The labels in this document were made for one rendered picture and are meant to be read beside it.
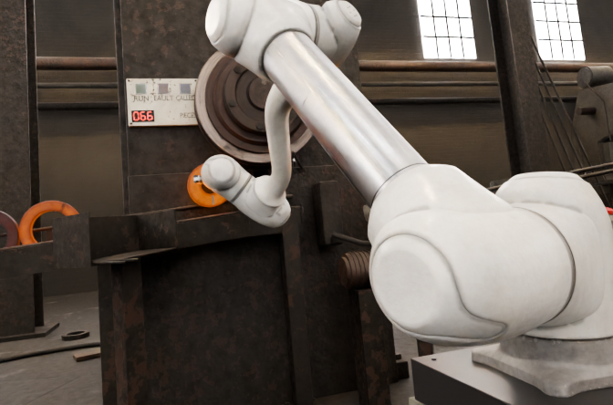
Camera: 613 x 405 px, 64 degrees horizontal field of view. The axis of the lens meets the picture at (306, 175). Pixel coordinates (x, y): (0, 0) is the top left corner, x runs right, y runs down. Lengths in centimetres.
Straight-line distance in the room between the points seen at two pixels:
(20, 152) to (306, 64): 381
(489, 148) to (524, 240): 934
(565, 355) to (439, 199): 28
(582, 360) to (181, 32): 173
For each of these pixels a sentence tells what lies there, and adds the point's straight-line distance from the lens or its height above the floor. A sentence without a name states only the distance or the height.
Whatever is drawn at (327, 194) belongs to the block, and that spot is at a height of 75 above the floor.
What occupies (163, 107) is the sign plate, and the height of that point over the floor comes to 113.
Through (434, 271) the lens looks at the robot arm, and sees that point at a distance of 51.
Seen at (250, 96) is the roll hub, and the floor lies 110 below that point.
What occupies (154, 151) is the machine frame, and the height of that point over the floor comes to 96.
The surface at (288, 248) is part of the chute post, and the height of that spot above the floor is 56.
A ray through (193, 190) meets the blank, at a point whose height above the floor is 80.
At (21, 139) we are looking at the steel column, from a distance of 449.
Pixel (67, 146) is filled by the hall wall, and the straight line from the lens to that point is 809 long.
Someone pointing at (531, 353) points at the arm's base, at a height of 44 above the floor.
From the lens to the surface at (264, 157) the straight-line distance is 178.
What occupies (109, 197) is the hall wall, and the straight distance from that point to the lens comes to 790.
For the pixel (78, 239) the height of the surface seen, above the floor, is 65.
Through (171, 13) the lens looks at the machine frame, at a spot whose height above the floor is 151.
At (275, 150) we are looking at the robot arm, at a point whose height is 84.
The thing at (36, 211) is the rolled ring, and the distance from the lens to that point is 180.
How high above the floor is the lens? 63
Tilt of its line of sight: 6 degrees up
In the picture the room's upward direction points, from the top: 5 degrees counter-clockwise
